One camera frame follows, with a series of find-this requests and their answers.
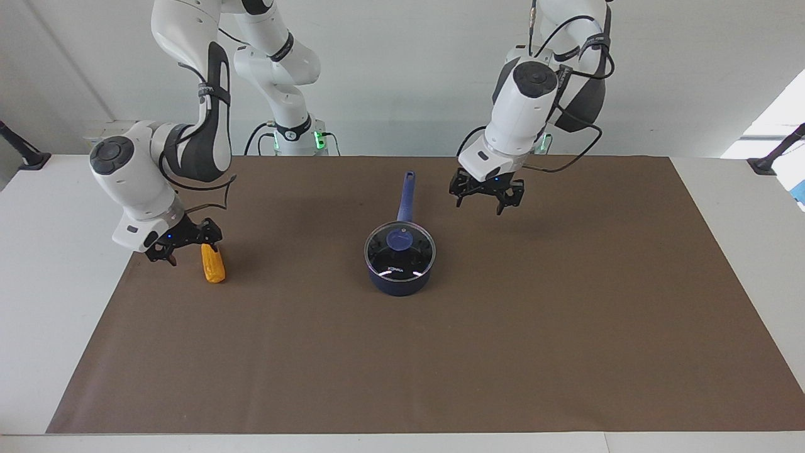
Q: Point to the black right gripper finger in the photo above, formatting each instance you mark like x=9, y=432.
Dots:
x=162, y=255
x=212, y=231

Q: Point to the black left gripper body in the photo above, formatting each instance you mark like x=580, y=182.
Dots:
x=487, y=184

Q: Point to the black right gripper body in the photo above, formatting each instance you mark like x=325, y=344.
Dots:
x=182, y=234

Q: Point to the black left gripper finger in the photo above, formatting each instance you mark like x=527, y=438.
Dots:
x=458, y=194
x=510, y=196

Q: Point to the yellow toy corn cob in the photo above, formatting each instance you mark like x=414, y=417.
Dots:
x=213, y=264

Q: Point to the glass lid purple knob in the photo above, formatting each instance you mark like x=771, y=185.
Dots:
x=400, y=239

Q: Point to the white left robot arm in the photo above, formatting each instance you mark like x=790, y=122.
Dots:
x=525, y=107

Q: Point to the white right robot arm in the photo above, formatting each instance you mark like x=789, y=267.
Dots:
x=135, y=182

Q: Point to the black clamp stand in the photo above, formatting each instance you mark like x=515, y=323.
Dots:
x=770, y=160
x=25, y=157

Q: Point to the brown table mat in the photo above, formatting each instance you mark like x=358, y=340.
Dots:
x=402, y=365

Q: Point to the light blue object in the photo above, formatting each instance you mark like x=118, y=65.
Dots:
x=800, y=192

